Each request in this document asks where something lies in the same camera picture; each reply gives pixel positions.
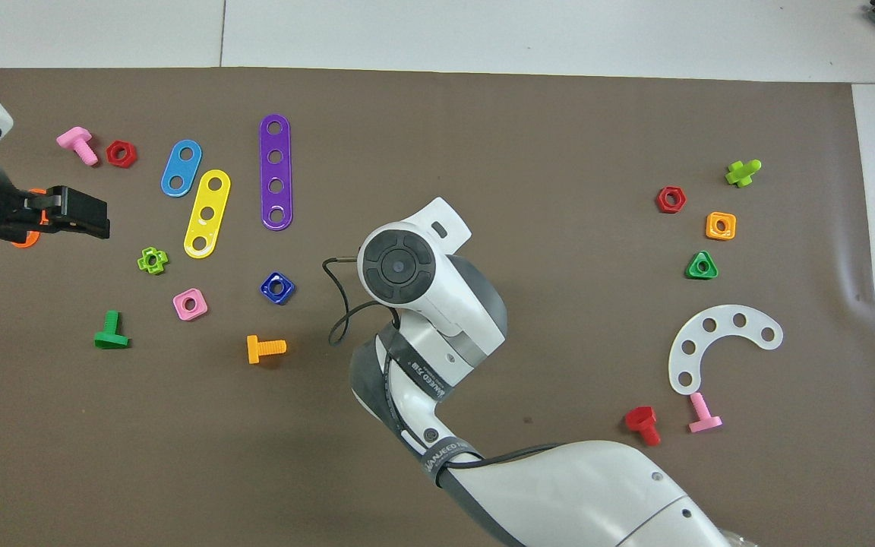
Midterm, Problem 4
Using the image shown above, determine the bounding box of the lime cross-head screw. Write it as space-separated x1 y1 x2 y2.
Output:
725 159 763 188

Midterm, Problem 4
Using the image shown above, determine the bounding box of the pink square nut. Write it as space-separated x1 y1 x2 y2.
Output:
172 288 209 322

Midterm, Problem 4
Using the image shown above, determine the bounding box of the green plastic screw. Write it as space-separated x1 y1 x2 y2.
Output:
93 310 131 350

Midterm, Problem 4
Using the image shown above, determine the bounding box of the blue two-hole plate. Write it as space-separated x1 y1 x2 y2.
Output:
160 139 203 198

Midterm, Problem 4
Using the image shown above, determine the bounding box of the white curved five-hole plate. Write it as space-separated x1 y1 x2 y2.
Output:
668 305 785 397

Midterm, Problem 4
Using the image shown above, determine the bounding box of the red plastic screw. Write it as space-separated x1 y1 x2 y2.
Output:
624 406 662 447

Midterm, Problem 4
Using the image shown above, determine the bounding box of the yellow three-hole plate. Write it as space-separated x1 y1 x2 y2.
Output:
183 169 232 260

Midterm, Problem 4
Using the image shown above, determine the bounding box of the green triangle nut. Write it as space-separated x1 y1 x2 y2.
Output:
684 250 719 280

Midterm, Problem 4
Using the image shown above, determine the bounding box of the purple four-hole plate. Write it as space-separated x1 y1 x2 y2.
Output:
259 114 294 231

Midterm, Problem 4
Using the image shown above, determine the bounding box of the orange plastic screw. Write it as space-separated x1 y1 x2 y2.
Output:
246 334 288 365

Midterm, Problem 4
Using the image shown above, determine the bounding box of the blue square nut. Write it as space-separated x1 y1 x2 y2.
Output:
260 272 296 306

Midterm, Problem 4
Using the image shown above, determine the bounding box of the orange heart three-hole plate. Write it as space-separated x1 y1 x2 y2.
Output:
11 188 49 249

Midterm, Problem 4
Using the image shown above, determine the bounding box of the brown table mat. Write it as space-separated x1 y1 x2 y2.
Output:
0 67 875 547

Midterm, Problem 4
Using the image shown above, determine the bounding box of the orange square nut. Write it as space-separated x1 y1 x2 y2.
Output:
705 211 738 242

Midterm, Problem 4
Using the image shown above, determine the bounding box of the pink plastic screw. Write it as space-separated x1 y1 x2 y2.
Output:
687 391 724 435
56 126 99 166

